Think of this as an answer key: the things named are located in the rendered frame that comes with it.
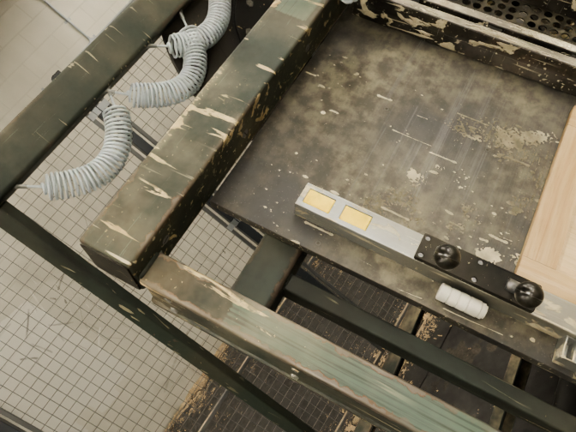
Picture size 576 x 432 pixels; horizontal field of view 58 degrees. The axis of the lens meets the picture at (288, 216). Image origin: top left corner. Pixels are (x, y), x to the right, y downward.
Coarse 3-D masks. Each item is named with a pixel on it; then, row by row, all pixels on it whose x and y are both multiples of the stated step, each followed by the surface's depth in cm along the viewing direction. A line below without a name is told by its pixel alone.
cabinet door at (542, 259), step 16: (560, 144) 101; (560, 160) 98; (560, 176) 96; (544, 192) 95; (560, 192) 94; (544, 208) 93; (560, 208) 93; (544, 224) 91; (560, 224) 91; (528, 240) 90; (544, 240) 90; (560, 240) 90; (528, 256) 88; (544, 256) 88; (560, 256) 88; (528, 272) 87; (544, 272) 87; (560, 272) 87; (544, 288) 85; (560, 288) 85
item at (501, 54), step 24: (360, 0) 115; (384, 0) 112; (408, 0) 111; (432, 0) 111; (384, 24) 117; (408, 24) 114; (432, 24) 111; (456, 24) 108; (480, 24) 110; (504, 24) 108; (456, 48) 113; (480, 48) 110; (504, 48) 107; (528, 48) 105; (552, 48) 106; (528, 72) 109; (552, 72) 106
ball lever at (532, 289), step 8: (512, 280) 82; (504, 288) 82; (512, 288) 81; (520, 288) 71; (528, 288) 71; (536, 288) 70; (520, 296) 71; (528, 296) 70; (536, 296) 70; (520, 304) 72; (528, 304) 71; (536, 304) 70
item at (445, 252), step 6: (438, 246) 85; (444, 246) 74; (450, 246) 74; (438, 252) 74; (444, 252) 73; (450, 252) 73; (456, 252) 73; (438, 258) 74; (444, 258) 73; (450, 258) 73; (456, 258) 73; (438, 264) 74; (444, 264) 73; (450, 264) 73; (456, 264) 73
